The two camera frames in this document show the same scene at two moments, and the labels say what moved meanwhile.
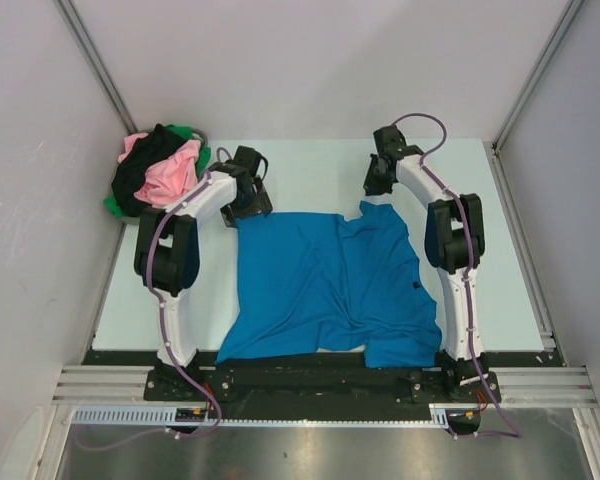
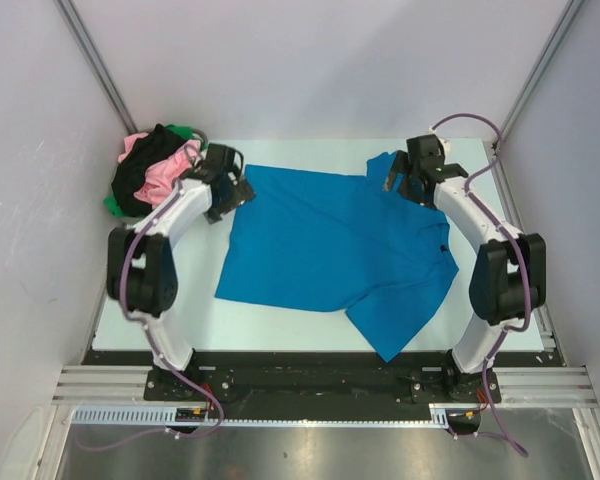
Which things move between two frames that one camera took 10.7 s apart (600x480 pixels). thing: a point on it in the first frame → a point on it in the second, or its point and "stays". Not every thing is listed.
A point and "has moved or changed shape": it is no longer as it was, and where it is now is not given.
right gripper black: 371,186 → 401,165
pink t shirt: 168,177 stays
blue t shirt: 309,282 has moved or changed shape
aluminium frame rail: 519,384 stays
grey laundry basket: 136,220 stays
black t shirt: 130,172 stays
